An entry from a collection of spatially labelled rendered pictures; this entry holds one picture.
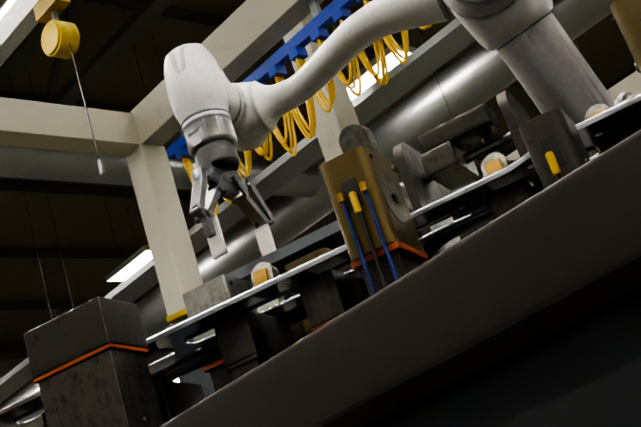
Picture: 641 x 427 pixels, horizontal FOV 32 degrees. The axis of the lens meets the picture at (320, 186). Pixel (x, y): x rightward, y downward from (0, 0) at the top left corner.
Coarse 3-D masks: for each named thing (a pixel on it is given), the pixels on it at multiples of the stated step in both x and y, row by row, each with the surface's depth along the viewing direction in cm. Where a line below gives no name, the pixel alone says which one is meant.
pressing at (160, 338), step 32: (640, 96) 117; (576, 128) 119; (608, 128) 124; (480, 192) 131; (416, 224) 134; (448, 224) 138; (480, 224) 139; (320, 256) 133; (256, 288) 136; (288, 288) 142; (192, 320) 139; (160, 352) 150; (192, 352) 155; (0, 416) 154
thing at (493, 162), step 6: (486, 156) 151; (492, 156) 150; (498, 156) 150; (504, 156) 149; (486, 162) 150; (492, 162) 149; (498, 162) 149; (504, 162) 149; (486, 168) 149; (492, 168) 149; (498, 168) 148; (486, 174) 150
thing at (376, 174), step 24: (336, 168) 120; (360, 168) 119; (384, 168) 123; (336, 192) 119; (360, 192) 118; (384, 192) 119; (360, 216) 117; (384, 216) 116; (408, 216) 122; (360, 240) 117; (384, 240) 115; (408, 240) 119; (360, 264) 116; (384, 264) 116; (408, 264) 117
